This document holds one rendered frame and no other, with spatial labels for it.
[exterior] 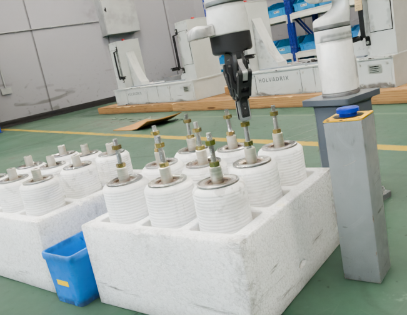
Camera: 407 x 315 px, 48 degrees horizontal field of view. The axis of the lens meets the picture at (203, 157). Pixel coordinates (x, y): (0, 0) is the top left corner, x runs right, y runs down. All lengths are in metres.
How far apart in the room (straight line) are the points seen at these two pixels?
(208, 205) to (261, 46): 3.04
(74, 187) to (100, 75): 6.58
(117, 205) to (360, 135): 0.48
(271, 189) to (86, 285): 0.45
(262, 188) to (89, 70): 6.93
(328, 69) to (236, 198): 0.56
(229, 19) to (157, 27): 7.57
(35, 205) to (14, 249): 0.14
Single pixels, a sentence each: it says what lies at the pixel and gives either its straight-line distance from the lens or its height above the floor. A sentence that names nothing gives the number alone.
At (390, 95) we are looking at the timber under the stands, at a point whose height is 0.05.
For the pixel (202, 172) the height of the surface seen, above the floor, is 0.24.
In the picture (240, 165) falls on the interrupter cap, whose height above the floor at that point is 0.25.
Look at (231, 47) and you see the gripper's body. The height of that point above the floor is 0.47.
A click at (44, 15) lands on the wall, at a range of 7.58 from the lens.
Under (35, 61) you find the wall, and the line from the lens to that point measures 7.42.
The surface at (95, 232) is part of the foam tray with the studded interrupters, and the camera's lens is 0.96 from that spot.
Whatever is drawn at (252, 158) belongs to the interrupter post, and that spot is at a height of 0.26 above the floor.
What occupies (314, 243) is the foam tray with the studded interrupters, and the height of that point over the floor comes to 0.06.
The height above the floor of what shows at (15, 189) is 0.23.
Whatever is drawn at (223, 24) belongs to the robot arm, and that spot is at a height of 0.51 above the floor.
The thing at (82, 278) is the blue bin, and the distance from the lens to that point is 1.05.
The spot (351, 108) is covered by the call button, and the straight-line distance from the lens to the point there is 0.86.
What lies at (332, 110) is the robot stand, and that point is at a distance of 1.23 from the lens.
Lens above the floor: 0.47
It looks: 12 degrees down
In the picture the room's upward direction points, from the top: 11 degrees counter-clockwise
